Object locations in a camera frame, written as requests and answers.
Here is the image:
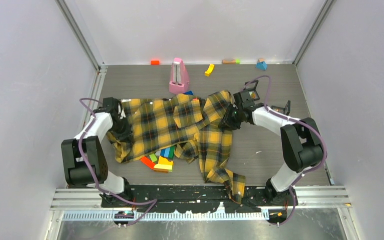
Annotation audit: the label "yellow plaid flannel shirt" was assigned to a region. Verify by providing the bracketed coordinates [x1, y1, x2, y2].
[107, 90, 246, 204]

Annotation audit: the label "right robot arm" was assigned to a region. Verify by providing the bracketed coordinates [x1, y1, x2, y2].
[219, 89, 326, 205]

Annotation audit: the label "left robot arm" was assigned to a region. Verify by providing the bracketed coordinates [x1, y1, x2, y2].
[61, 97, 133, 207]

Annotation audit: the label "black display box far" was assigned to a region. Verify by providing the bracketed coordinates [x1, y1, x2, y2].
[243, 79, 260, 101]

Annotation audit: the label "black display box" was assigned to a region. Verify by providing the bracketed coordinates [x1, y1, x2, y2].
[271, 100, 291, 116]
[243, 79, 260, 101]

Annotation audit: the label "lime green wooden block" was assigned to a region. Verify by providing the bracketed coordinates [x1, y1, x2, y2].
[149, 153, 158, 163]

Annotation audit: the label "orange wooden block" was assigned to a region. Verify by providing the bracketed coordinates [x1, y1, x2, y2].
[140, 156, 155, 170]

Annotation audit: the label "black display box near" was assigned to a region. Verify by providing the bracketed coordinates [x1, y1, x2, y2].
[271, 100, 291, 116]

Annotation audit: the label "yellow curved block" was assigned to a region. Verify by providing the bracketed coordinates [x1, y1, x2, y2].
[204, 63, 215, 77]

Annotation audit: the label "blue toy brick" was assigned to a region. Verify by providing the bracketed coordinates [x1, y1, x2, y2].
[160, 146, 175, 160]

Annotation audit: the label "tan and green blocks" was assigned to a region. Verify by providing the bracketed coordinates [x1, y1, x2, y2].
[222, 58, 240, 65]

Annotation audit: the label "blue triangle block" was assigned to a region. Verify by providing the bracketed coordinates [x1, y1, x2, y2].
[255, 58, 267, 71]

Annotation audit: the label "pink metronome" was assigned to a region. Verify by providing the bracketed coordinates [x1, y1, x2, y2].
[169, 57, 190, 95]

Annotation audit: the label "red block at wall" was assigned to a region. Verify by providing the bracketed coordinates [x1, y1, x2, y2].
[150, 59, 160, 65]

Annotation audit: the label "aluminium frame rail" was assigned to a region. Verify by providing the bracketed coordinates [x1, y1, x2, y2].
[51, 184, 352, 210]

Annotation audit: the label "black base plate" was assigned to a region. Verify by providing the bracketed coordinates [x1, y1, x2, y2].
[100, 184, 297, 214]

